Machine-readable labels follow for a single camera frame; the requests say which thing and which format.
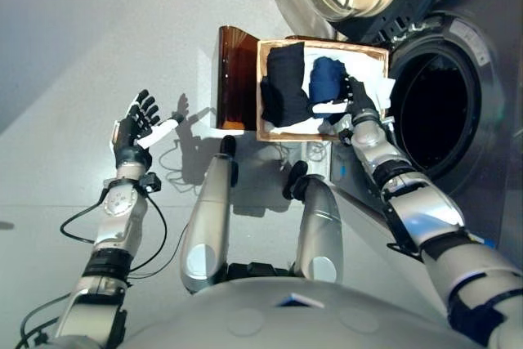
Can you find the black robot foot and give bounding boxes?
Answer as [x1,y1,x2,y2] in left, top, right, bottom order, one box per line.
[282,159,310,201]
[219,135,238,158]

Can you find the black left robot foot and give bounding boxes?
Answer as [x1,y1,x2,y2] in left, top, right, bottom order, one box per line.
[219,135,238,158]

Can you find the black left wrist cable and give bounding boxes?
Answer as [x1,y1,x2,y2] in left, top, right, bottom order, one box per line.
[18,179,168,349]

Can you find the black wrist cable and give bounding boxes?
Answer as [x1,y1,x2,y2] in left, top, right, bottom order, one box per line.
[383,201,426,262]
[18,179,168,349]

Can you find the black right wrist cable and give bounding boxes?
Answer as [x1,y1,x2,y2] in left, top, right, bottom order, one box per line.
[383,201,426,262]

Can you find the blue energy label sticker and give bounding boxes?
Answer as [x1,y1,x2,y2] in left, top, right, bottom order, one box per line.
[469,234,498,250]

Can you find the amber acrylic stool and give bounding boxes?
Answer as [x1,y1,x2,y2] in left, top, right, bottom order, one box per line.
[215,25,340,132]

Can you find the navy blue garment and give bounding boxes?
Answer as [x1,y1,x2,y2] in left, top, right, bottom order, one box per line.
[308,56,348,119]

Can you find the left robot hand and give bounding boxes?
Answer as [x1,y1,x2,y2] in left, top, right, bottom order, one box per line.
[109,89,185,168]

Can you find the black folded garment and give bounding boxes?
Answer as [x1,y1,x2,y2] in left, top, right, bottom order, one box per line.
[260,42,314,128]

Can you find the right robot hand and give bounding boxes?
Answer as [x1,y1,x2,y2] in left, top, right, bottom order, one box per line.
[312,74,381,125]

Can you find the silver robot leg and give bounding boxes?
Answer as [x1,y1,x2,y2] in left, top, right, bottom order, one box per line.
[179,152,239,295]
[292,172,344,284]

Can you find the silver left robot leg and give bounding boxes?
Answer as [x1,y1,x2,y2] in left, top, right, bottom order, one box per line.
[179,152,239,295]

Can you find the silver right robot leg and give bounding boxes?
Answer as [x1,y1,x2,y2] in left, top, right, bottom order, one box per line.
[292,172,344,284]

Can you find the grey robot torso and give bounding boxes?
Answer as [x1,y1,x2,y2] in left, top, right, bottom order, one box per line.
[40,261,487,349]

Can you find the woven wicker basket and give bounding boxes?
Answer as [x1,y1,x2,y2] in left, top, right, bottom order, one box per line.
[256,38,390,144]

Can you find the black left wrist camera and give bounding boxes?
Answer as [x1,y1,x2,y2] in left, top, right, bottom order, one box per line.
[138,172,163,195]

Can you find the grey front-loading washing machine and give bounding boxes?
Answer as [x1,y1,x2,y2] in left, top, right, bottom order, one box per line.
[330,0,523,252]

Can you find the black right robot foot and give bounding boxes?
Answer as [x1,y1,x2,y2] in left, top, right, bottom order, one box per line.
[282,159,310,201]

